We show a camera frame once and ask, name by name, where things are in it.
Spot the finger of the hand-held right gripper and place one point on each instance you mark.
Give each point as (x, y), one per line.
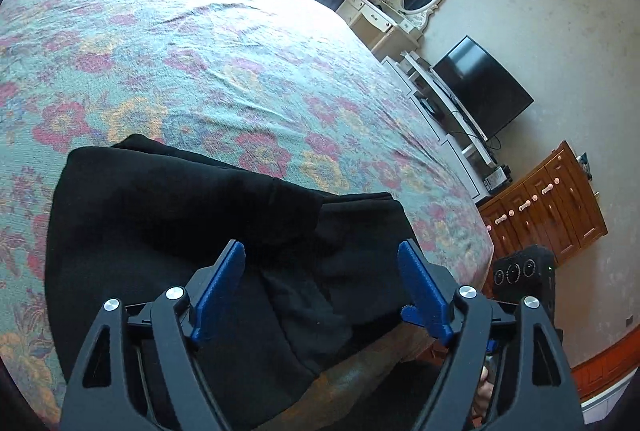
(413, 314)

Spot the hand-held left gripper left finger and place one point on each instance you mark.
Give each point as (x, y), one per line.
(220, 292)

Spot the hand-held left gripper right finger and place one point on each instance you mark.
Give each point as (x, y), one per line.
(425, 291)

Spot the black studded pants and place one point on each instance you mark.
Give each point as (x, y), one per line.
(150, 211)

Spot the person's right hand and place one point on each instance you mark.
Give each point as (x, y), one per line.
(483, 401)

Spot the black speaker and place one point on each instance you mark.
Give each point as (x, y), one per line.
(525, 276)

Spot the black set-top box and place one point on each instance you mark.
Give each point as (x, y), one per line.
(496, 178)

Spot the brown wooden cabinet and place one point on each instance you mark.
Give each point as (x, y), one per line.
(545, 206)

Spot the white television stand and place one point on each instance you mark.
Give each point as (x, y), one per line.
(450, 121)

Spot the black flat television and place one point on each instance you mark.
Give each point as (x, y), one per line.
(482, 83)

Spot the bed with floral bedspread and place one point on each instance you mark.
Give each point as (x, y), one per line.
(200, 36)

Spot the cream dressing table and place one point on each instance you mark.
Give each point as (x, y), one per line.
(372, 18)

